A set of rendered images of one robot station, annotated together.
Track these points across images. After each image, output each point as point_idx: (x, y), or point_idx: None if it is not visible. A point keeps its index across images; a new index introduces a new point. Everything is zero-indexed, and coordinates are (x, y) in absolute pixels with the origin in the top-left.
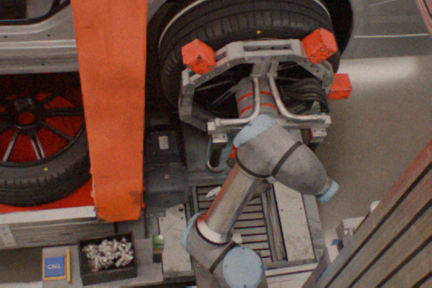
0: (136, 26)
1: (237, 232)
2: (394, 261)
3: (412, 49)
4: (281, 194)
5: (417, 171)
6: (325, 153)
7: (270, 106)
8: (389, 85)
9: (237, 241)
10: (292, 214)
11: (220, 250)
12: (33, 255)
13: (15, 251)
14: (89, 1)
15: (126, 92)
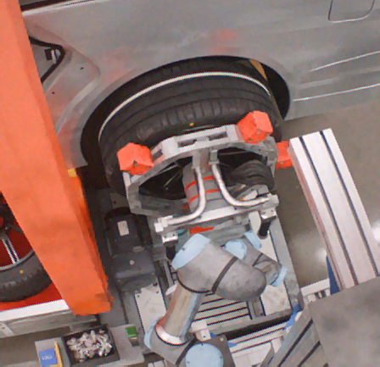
0: (57, 189)
1: (215, 297)
2: None
3: (350, 102)
4: None
5: (302, 327)
6: (295, 198)
7: (218, 191)
8: (347, 116)
9: (203, 327)
10: None
11: (181, 348)
12: (31, 337)
13: (16, 335)
14: (12, 183)
15: (64, 232)
